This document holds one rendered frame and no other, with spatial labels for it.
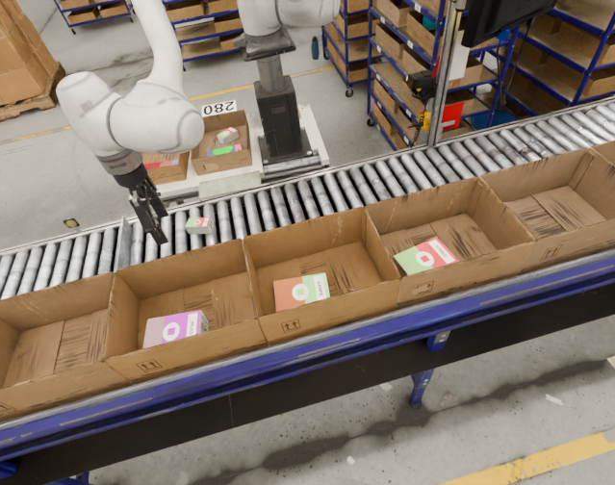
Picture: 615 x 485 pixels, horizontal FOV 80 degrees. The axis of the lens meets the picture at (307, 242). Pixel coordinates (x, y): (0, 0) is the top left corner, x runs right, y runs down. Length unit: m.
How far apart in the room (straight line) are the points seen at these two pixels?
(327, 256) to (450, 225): 0.44
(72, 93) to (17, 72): 4.43
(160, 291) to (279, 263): 0.40
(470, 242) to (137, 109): 1.04
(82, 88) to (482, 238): 1.17
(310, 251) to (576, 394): 1.47
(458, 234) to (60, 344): 1.33
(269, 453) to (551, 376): 1.38
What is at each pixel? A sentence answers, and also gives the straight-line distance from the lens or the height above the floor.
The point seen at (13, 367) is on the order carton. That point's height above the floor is 0.89.
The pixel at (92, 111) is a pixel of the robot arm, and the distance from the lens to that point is 0.86.
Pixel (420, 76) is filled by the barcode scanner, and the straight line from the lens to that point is 1.77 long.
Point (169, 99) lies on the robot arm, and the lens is 0.78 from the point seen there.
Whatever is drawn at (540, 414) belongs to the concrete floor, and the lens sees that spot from 2.11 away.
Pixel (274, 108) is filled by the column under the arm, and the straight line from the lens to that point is 1.77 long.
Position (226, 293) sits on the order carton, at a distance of 1.23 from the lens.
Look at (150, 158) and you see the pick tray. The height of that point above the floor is 0.76.
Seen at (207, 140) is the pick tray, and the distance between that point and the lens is 2.17.
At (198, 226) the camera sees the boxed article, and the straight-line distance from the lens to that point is 1.61.
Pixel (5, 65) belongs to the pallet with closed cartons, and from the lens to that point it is 5.31.
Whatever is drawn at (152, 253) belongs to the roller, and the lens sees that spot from 1.67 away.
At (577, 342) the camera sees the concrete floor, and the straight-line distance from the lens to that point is 2.34.
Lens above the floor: 1.87
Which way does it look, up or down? 49 degrees down
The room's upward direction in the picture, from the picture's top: 10 degrees counter-clockwise
